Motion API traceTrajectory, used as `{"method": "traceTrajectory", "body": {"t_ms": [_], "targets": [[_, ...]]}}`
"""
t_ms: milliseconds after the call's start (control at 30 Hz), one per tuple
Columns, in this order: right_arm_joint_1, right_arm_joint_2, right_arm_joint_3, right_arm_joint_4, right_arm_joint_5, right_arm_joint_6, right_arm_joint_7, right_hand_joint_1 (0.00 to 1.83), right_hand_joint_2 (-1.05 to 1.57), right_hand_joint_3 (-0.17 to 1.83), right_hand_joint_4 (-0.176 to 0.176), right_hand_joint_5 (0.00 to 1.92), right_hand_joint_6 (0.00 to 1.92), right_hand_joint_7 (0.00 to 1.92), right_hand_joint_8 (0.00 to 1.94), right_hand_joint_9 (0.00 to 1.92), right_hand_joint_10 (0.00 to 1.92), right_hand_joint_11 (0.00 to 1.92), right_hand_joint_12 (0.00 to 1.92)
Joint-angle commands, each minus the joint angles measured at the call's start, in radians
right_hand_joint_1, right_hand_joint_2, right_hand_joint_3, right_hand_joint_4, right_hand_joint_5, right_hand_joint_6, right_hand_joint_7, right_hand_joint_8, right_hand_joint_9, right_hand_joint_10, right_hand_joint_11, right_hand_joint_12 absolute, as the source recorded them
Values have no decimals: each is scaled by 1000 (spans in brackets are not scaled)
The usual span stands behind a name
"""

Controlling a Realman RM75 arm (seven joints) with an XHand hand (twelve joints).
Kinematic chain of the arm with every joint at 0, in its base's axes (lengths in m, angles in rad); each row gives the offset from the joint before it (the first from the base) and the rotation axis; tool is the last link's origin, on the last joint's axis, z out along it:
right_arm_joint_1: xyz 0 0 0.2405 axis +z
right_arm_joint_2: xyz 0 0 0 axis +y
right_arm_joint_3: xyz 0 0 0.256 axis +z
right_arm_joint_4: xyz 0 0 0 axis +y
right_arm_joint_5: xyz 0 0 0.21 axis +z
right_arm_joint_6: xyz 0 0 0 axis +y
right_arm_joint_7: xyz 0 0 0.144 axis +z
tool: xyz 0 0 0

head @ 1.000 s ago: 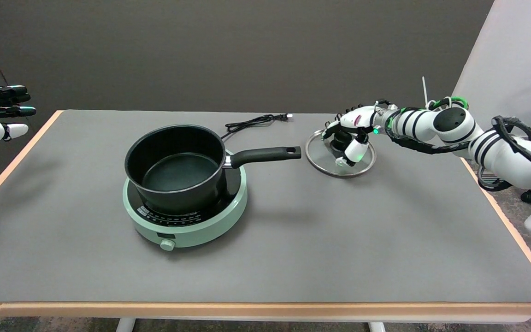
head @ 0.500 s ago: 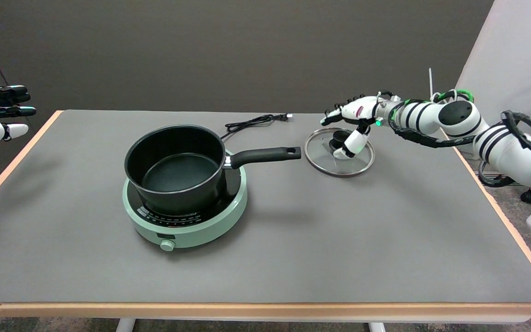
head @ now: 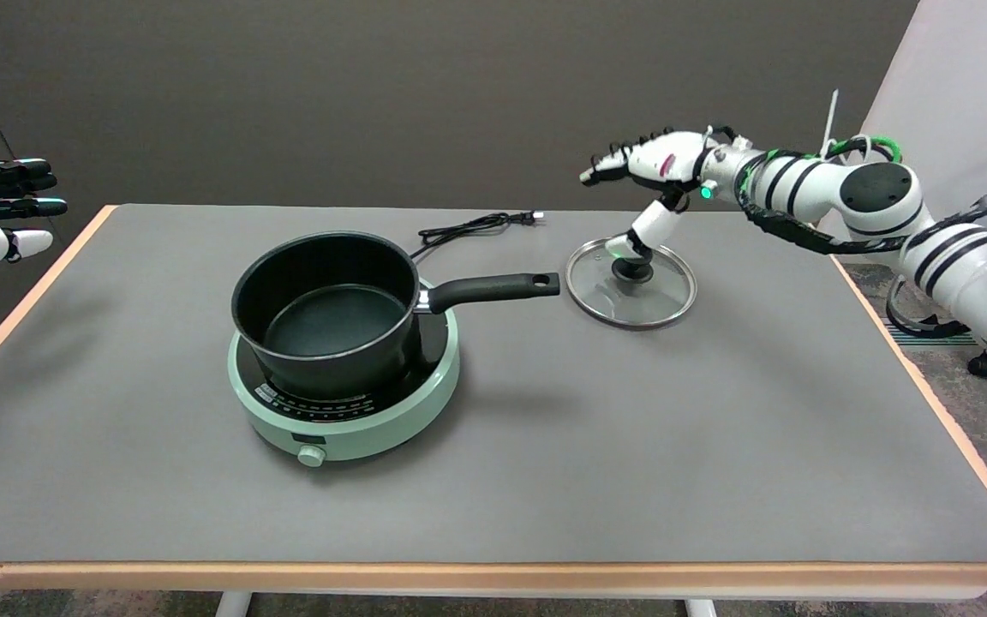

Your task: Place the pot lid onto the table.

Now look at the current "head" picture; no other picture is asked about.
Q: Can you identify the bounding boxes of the glass pot lid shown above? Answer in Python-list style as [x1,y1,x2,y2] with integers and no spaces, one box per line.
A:
[565,237,698,330]

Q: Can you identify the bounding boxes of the grey table mat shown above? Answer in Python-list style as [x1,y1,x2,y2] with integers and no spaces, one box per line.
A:
[0,204,987,565]

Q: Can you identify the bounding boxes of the black power cord with plug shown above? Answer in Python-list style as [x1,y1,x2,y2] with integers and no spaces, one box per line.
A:
[408,211,545,261]

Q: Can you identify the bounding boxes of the green induction cooker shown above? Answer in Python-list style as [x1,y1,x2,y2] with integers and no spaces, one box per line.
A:
[228,279,462,469]

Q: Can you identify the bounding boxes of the black saucepan with handle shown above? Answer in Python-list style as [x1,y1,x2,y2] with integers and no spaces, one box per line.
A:
[231,231,561,401]

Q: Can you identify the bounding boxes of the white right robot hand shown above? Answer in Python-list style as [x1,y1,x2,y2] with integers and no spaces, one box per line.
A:
[579,129,727,267]

